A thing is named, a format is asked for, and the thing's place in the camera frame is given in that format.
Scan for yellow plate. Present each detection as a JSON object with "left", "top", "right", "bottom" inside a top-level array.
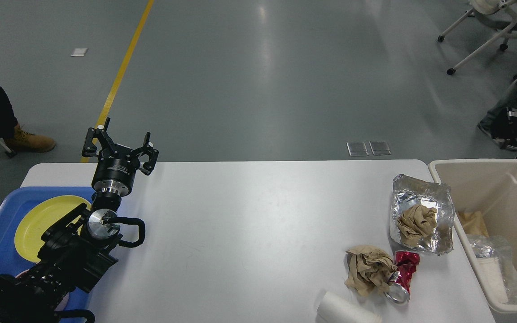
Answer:
[{"left": 14, "top": 196, "right": 91, "bottom": 263}]

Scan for beige plastic bin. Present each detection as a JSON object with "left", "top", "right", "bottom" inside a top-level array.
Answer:
[{"left": 429, "top": 159, "right": 517, "bottom": 323}]

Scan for metal floor socket plates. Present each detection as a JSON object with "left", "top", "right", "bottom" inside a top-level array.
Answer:
[{"left": 346, "top": 141, "right": 392, "bottom": 156}]

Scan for white paper cup in tray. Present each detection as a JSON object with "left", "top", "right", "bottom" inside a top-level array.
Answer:
[{"left": 476, "top": 257, "right": 508, "bottom": 303}]

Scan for blue plastic tray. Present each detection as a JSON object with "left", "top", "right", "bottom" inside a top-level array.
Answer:
[{"left": 0, "top": 187, "right": 110, "bottom": 323}]

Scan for foil sheet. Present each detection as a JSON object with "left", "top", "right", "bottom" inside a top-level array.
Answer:
[{"left": 389, "top": 174, "right": 456, "bottom": 255}]

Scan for brown paper bag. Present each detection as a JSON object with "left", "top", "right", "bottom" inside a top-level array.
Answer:
[{"left": 458, "top": 211, "right": 490, "bottom": 237}]

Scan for metal can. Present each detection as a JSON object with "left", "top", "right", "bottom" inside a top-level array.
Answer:
[{"left": 384, "top": 275, "right": 410, "bottom": 305}]

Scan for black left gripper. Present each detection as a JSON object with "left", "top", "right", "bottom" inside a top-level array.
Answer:
[{"left": 82, "top": 118, "right": 159, "bottom": 197}]

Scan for white floor marker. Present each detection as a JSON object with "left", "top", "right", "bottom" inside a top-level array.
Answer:
[{"left": 70, "top": 48, "right": 88, "bottom": 57}]

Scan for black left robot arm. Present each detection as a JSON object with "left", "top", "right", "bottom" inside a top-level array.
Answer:
[{"left": 0, "top": 118, "right": 159, "bottom": 323}]

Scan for aluminium foil tray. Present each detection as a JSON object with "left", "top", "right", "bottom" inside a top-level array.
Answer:
[{"left": 466, "top": 234, "right": 517, "bottom": 305}]

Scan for red wrapper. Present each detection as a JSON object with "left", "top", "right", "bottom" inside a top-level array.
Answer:
[{"left": 392, "top": 251, "right": 420, "bottom": 292}]

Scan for office chair base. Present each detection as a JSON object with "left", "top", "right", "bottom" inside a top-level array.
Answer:
[{"left": 437, "top": 0, "right": 517, "bottom": 76}]

